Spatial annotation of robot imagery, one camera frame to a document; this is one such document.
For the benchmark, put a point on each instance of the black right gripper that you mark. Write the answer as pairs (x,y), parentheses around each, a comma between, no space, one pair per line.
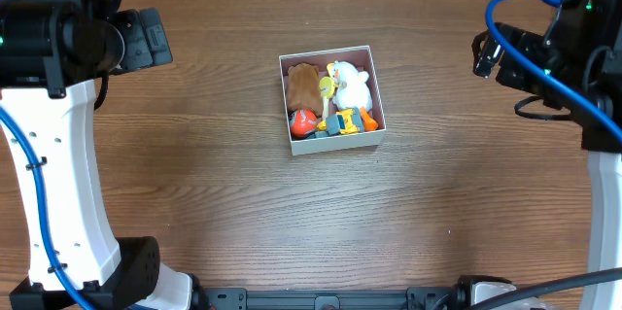
(486,52)

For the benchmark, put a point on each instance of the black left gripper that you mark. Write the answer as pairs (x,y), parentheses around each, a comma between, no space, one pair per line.
(147,39)

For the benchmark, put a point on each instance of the white plush duck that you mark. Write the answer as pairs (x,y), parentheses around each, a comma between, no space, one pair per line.
(352,92)

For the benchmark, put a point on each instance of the yellow toy truck grey cannon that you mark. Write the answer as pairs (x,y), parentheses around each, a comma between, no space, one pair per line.
(341,123)

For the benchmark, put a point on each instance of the yellow rattle drum toy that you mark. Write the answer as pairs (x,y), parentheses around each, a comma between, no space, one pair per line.
(328,86)

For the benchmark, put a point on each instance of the brown furry plush toy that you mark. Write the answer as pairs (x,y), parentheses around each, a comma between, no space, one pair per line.
(303,89)

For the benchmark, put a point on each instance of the red ball toy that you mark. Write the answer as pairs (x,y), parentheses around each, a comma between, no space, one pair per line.
(302,123)

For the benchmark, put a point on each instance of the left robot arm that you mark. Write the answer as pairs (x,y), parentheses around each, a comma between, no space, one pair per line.
(57,57)

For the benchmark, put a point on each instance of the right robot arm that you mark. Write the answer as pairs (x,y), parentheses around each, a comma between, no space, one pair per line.
(572,72)

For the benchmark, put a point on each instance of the white cardboard box pink inside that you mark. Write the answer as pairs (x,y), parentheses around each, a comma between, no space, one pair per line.
(361,58)

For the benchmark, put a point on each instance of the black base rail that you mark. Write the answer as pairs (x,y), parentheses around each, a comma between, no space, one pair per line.
(410,299)

